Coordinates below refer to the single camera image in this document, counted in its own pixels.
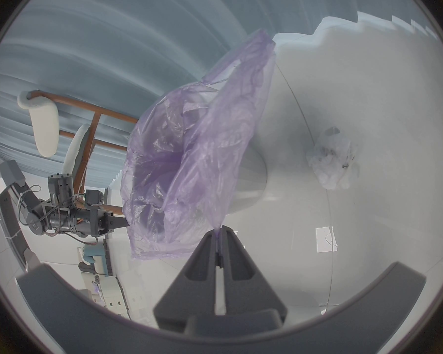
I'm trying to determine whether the blue-green curtain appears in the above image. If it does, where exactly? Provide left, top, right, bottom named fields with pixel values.
left=0, top=0, right=441, bottom=200

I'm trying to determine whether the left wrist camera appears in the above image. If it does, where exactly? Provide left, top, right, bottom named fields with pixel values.
left=84, top=188, right=105, bottom=217

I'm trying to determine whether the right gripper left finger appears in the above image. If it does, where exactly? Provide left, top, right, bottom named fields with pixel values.
left=152, top=230, right=223, bottom=341

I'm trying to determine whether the white trash bin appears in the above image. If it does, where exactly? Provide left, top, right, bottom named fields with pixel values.
left=131, top=83, right=269, bottom=244

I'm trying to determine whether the purple plastic bag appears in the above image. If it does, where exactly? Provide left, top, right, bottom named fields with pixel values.
left=120, top=28, right=277, bottom=261

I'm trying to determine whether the clear printed wrapper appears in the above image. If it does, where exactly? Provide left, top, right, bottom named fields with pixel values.
left=306, top=126, right=359, bottom=191

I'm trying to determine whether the cream cushioned wooden chair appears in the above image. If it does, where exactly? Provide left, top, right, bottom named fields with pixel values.
left=16, top=89, right=141, bottom=217

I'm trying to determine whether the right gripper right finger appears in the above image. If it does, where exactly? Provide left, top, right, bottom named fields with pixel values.
left=220, top=224, right=289, bottom=341

